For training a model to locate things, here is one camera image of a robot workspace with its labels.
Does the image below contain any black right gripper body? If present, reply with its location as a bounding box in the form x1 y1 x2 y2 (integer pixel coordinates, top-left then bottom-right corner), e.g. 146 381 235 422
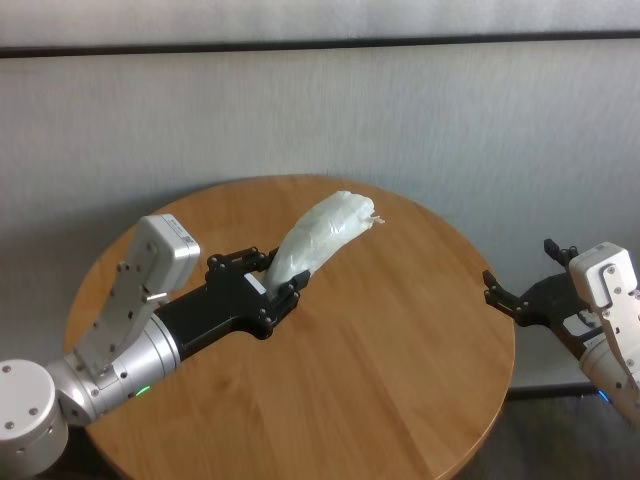
514 272 609 362

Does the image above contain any black floor baseboard strip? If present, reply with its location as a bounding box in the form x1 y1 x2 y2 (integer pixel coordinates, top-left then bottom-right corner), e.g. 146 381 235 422
507 381 609 401

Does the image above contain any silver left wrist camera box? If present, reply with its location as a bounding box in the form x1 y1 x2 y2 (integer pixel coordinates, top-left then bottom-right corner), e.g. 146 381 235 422
73 214 202 375

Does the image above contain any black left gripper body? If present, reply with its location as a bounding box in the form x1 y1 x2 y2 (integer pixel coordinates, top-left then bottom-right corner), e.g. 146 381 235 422
153 259 274 361

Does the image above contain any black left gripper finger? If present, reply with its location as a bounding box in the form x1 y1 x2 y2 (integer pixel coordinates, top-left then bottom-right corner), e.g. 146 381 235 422
206 245 280 275
255 272 309 342

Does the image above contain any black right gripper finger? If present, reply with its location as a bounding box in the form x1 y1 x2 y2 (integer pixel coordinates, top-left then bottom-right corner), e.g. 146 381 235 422
482 268 524 320
543 238 581 274

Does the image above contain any white plastic-wrapped sandbag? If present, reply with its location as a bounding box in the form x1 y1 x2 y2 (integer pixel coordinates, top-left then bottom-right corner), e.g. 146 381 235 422
263 189 386 302

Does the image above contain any black wall rail strip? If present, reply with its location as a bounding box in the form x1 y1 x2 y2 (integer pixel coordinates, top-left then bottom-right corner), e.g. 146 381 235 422
0 28 640 59

